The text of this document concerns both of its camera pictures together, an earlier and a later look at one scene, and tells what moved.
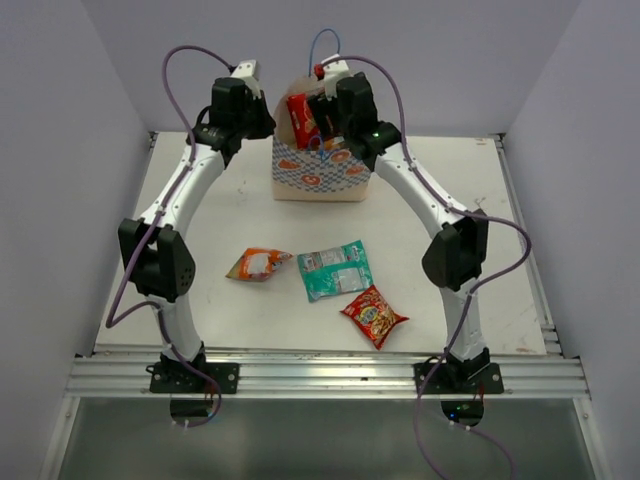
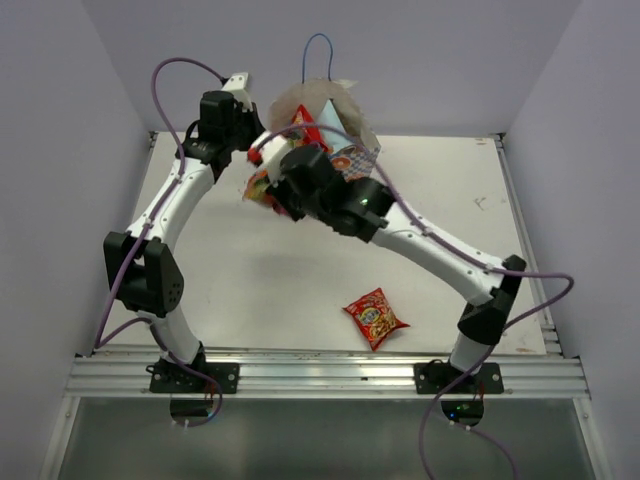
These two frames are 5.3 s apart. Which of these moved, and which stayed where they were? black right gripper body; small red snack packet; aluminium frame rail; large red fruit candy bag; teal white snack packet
Moved: teal white snack packet; black right gripper body; large red fruit candy bag
Stayed: small red snack packet; aluminium frame rail
